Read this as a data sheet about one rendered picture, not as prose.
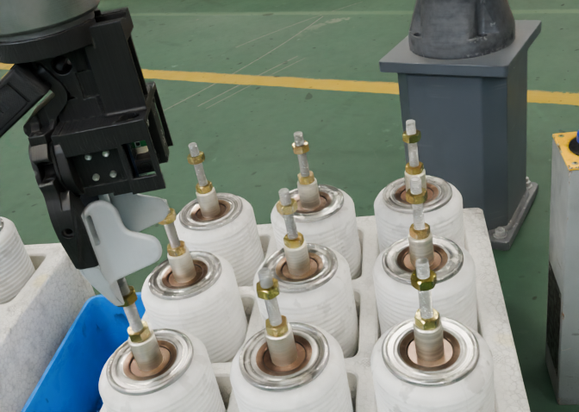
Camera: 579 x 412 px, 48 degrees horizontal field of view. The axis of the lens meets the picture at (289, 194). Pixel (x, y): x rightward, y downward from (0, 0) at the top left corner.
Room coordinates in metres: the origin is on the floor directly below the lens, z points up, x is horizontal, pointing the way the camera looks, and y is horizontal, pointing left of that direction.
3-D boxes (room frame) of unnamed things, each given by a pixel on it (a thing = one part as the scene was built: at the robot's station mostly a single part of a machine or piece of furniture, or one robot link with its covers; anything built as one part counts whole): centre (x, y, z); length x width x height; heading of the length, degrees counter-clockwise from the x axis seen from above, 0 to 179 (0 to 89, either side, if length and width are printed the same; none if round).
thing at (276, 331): (0.40, 0.03, 0.29); 0.02 x 0.02 x 0.01; 26
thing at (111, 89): (0.43, 0.12, 0.48); 0.09 x 0.08 x 0.12; 89
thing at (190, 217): (0.66, 0.09, 0.25); 0.08 x 0.08 x 0.01
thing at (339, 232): (0.63, -0.02, 0.16); 0.10 x 0.10 x 0.18
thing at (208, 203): (0.66, 0.09, 0.26); 0.02 x 0.02 x 0.03
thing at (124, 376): (0.43, 0.15, 0.25); 0.08 x 0.08 x 0.01
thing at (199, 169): (0.66, 0.09, 0.30); 0.01 x 0.01 x 0.08
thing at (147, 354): (0.43, 0.15, 0.26); 0.02 x 0.02 x 0.03
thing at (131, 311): (0.43, 0.15, 0.30); 0.01 x 0.01 x 0.08
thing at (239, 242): (0.66, 0.09, 0.16); 0.10 x 0.10 x 0.18
